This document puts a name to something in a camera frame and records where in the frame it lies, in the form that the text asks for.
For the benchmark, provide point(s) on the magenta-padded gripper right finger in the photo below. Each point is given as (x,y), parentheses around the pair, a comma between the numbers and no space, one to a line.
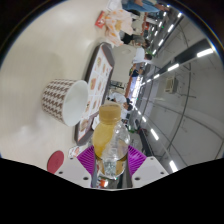
(150,170)

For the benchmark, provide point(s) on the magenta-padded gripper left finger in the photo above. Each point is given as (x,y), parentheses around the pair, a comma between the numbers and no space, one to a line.
(74,170)

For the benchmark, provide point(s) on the clear bottle with yellow drink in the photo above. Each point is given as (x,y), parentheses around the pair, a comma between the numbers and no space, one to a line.
(110,136)

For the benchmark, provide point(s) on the flat round red coaster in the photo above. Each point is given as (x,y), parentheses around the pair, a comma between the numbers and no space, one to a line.
(55,161)

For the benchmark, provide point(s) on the brown patterned paper cup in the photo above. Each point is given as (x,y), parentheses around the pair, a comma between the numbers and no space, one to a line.
(56,98)

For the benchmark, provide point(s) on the ceiling air unit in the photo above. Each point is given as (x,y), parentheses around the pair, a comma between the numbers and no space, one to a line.
(170,85)

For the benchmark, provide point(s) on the printed tray liner paper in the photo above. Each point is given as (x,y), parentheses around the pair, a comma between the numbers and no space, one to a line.
(98,73)

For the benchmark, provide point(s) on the beige chair with round hole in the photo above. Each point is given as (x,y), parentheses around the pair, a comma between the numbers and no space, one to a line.
(125,63)

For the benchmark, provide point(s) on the ceiling lights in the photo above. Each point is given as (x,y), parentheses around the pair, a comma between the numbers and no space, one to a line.
(204,52)

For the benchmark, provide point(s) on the orange white food wrapper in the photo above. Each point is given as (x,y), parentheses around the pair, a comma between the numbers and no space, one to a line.
(116,26)

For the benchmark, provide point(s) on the red sauce packet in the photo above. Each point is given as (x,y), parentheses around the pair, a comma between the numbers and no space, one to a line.
(100,19)

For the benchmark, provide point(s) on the white paper receipt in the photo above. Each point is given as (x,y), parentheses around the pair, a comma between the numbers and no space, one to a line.
(114,4)

